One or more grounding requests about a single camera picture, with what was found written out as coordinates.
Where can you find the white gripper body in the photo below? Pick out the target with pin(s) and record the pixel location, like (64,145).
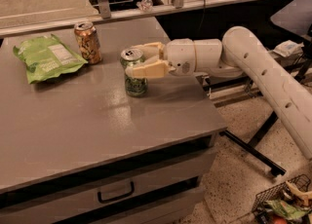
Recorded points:
(179,56)

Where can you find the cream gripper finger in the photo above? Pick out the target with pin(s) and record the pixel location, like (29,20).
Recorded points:
(158,69)
(152,49)

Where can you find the green soda can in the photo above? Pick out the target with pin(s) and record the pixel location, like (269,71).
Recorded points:
(134,86)

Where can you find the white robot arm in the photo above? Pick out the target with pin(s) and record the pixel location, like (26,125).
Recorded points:
(237,52)

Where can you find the orange soda can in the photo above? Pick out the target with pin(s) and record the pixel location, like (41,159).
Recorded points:
(87,38)

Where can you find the clear plastic water bottle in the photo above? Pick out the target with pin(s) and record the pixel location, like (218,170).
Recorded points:
(145,5)

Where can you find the grey metal railing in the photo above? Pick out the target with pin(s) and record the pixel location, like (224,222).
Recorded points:
(156,0)

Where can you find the green chip bag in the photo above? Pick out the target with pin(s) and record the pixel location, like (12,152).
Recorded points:
(46,57)

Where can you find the white packet on shelf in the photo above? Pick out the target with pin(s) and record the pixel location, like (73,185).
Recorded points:
(287,48)

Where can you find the grey drawer cabinet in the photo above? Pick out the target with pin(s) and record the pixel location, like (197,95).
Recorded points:
(60,142)

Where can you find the green bag in basket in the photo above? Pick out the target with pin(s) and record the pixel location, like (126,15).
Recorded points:
(285,210)

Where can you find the black metal floor frame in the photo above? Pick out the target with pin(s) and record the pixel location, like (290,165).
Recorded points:
(222,84)

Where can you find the black drawer handle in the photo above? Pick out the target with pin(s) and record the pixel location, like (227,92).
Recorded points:
(115,192)

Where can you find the black wire basket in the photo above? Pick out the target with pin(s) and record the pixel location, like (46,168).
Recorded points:
(295,192)

